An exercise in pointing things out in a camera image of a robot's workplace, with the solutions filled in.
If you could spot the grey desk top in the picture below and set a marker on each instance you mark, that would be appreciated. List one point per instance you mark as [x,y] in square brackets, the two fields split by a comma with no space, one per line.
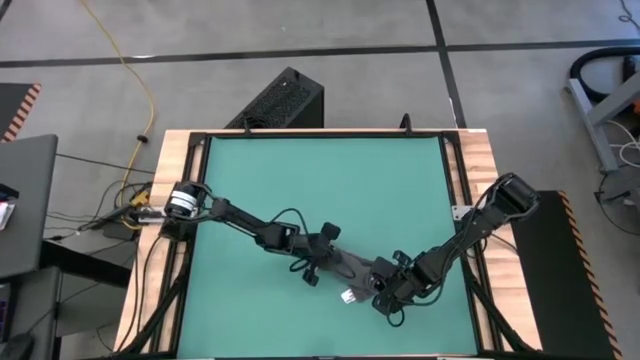
[30,200]

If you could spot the white item on desk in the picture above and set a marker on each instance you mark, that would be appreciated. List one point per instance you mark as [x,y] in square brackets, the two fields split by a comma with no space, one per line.
[6,215]

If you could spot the black diagonal frame strut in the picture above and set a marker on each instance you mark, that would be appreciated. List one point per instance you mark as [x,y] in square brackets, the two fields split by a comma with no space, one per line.
[492,310]
[160,312]

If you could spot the black table clamp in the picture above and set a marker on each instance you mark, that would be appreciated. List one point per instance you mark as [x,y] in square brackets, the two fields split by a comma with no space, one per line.
[406,124]

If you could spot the black item on desk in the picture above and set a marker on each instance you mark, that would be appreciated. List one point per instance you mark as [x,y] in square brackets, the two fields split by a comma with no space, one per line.
[7,192]

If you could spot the grey towel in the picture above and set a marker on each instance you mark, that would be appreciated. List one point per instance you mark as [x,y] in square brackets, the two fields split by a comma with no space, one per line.
[361,282]

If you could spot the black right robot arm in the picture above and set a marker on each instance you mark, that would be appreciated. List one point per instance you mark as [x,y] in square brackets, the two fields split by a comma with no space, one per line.
[480,225]

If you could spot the grey metal stand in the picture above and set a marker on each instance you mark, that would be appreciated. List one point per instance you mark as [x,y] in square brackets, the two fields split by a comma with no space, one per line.
[587,112]

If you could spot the silver metal bracket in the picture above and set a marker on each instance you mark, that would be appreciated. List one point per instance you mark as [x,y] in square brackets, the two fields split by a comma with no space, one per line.
[459,212]

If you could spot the black computer tower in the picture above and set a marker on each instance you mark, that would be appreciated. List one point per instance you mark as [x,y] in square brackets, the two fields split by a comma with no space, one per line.
[285,102]

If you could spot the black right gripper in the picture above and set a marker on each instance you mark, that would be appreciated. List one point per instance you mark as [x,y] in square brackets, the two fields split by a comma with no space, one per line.
[410,282]

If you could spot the grey side cart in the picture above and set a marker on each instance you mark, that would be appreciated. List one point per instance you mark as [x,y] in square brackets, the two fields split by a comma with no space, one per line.
[85,300]

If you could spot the small black striped-edge floor mat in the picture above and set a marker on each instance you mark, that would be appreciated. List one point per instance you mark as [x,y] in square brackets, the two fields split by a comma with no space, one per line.
[12,107]

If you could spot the large black striped-edge floor mat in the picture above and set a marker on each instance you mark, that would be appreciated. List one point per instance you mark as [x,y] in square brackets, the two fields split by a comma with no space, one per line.
[555,280]

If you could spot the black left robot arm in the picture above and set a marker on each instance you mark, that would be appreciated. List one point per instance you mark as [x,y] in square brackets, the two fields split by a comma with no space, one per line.
[240,215]

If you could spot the yellow power plug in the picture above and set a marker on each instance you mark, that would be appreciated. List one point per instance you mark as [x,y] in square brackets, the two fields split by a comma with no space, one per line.
[140,199]

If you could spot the green table mat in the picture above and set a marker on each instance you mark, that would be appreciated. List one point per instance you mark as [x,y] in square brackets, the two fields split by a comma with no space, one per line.
[325,180]

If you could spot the black metal table frame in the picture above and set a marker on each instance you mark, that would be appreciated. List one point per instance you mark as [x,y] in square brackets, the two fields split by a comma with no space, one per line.
[195,139]

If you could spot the grey round stand base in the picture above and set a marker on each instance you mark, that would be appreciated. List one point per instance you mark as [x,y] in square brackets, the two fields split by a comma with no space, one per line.
[622,187]

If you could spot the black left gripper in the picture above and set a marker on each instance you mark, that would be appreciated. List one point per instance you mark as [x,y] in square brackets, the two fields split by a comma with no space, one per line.
[320,250]

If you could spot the small black floor clip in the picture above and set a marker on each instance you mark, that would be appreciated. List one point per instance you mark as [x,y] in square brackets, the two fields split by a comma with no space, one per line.
[142,138]

